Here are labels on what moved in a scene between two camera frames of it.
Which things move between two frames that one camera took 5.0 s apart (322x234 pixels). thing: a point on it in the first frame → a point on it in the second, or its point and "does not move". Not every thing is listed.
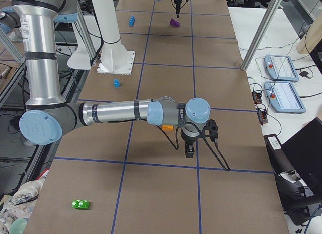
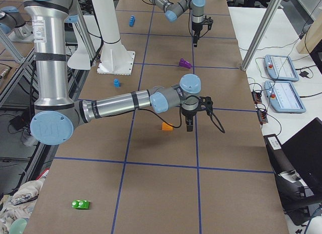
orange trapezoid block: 167,127 does not move
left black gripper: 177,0 → 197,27
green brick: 81,204 does not move
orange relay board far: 257,97 does not move
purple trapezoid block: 174,23 → 184,64
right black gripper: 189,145 → 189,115
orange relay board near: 262,117 does not move
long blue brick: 132,20 does not move
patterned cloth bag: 20,204 does not move
